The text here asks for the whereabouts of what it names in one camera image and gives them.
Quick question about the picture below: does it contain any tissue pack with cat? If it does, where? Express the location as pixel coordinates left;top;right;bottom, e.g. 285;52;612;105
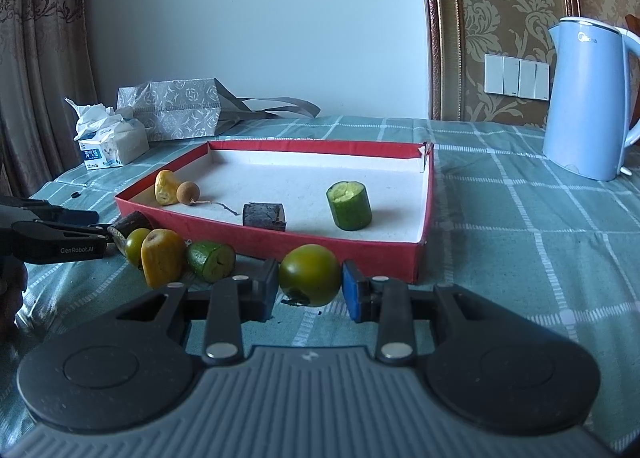
65;98;149;171

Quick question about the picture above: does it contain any white wall switch panel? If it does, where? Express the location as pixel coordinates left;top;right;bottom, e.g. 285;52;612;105
484;54;550;101

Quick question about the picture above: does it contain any yellow peeled fruit piece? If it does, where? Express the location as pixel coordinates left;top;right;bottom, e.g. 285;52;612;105
141;228;186;289

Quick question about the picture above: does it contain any yellow jackfruit piece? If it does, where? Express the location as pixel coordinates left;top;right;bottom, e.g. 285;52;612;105
154;170;181;207

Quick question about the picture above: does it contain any round-cut sugarcane chunk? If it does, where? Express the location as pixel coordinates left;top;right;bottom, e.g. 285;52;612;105
242;202;286;231

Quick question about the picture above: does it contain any light blue electric kettle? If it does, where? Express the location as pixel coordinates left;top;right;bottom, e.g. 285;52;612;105
542;16;639;181

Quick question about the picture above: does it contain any grey patterned gift bag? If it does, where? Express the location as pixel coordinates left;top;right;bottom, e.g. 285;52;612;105
117;78;320;143

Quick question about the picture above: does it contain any checked teal tablecloth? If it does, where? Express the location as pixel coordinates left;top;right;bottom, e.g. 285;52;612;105
1;117;639;452

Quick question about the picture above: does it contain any brown patterned curtain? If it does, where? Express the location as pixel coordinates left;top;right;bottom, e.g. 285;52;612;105
1;0;96;197

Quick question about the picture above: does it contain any dark sugarcane chunk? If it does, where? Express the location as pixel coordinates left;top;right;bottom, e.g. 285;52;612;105
106;211;152;255

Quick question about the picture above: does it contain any green tomato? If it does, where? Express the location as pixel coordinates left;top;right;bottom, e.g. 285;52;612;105
125;227;151;269
279;244;342;307

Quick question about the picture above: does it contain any red shallow cardboard tray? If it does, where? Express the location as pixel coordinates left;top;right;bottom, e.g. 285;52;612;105
115;139;435;283

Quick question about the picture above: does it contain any dark green cucumber piece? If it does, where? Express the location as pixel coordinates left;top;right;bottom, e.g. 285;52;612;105
186;241;235;283

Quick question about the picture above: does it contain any cut cucumber cylinder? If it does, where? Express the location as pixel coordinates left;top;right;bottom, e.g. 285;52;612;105
326;181;372;231

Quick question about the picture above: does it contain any brown longan with stem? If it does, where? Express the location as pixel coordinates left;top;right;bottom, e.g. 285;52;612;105
176;181;240;216

